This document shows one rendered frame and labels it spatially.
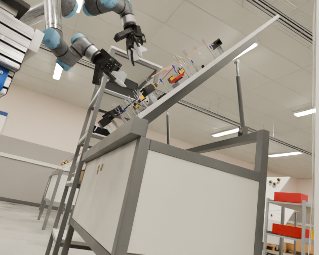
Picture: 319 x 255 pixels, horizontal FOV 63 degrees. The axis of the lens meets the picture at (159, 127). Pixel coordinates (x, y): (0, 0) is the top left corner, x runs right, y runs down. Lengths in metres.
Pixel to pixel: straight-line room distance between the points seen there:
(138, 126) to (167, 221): 0.35
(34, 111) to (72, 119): 1.13
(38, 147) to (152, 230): 7.84
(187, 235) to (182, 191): 0.15
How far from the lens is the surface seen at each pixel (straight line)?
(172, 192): 0.96
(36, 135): 8.72
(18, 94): 9.00
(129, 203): 0.90
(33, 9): 1.67
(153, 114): 1.12
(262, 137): 1.26
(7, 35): 1.10
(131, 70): 2.69
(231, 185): 1.11
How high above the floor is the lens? 0.56
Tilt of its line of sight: 17 degrees up
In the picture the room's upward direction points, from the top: 11 degrees clockwise
